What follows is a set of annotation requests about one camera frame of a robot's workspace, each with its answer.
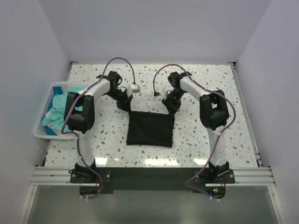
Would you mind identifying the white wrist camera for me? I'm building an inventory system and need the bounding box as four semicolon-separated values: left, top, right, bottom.
155;89;168;98
127;84;141;95

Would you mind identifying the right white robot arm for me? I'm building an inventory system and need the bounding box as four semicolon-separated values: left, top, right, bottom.
162;72;229;183

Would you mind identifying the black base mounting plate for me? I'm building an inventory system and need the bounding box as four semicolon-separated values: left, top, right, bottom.
69;166;235;198

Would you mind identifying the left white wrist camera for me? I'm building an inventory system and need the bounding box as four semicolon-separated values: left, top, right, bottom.
127;84;141;95

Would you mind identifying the black t shirt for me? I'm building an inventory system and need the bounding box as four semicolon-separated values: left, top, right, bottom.
127;111;175;148

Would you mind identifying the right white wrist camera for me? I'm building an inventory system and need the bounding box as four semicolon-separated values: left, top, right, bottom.
155;89;168;98

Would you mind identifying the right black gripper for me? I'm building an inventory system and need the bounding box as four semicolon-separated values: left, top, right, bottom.
162;89;186;117

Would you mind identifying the white plastic laundry basket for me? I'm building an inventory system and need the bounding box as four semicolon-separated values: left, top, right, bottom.
33;81;91;140

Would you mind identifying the aluminium frame rail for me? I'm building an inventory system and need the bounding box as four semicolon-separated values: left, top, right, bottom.
30;163;75;186

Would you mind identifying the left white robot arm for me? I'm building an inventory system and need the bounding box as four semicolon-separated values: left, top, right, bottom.
61;71;140;183

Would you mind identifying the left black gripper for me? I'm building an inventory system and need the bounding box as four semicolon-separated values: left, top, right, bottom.
105;89;133;113

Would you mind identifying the teal t shirt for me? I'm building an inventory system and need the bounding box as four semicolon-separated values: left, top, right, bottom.
42;86;84;131

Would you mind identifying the blue t shirt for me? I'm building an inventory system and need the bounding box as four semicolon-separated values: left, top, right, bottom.
52;86;64;96

